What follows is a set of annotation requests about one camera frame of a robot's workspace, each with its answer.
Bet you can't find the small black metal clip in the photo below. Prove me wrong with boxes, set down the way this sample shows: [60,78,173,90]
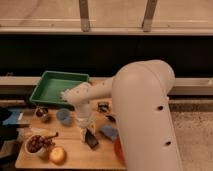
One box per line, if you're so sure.
[97,102,109,113]

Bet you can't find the orange bowl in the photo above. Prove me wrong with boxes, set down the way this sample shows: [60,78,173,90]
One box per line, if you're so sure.
[114,137,125,164]

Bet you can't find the blue box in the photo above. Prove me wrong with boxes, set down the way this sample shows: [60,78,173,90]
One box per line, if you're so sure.
[3,109,22,125]

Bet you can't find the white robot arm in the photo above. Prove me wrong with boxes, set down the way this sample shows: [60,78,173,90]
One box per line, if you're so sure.
[61,60,183,171]

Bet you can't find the small metal cup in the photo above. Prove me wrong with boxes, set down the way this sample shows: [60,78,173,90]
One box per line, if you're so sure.
[35,107,50,123]

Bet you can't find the blue cup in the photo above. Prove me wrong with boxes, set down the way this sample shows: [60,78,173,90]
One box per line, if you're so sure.
[56,108,71,125]

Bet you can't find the blue sponge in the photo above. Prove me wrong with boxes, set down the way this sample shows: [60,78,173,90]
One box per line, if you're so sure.
[100,125,118,142]

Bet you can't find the yellow banana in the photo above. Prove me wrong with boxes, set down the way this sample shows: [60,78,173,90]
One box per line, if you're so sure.
[30,127,58,137]

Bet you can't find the green plastic tray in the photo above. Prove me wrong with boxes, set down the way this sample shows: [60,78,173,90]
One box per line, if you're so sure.
[30,71,89,108]

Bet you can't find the yellow red apple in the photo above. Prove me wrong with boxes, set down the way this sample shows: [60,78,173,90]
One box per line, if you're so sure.
[49,147,66,164]

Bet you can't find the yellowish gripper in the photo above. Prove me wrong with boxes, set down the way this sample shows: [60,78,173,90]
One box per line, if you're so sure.
[78,121,96,142]

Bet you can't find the white bowl of grapes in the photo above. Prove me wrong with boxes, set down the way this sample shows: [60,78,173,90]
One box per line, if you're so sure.
[25,135,54,158]

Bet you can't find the black handled knife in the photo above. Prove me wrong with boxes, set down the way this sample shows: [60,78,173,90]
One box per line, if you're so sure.
[105,115,116,123]

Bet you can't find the black eraser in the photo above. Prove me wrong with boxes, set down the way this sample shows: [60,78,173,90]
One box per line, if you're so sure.
[85,130,99,149]

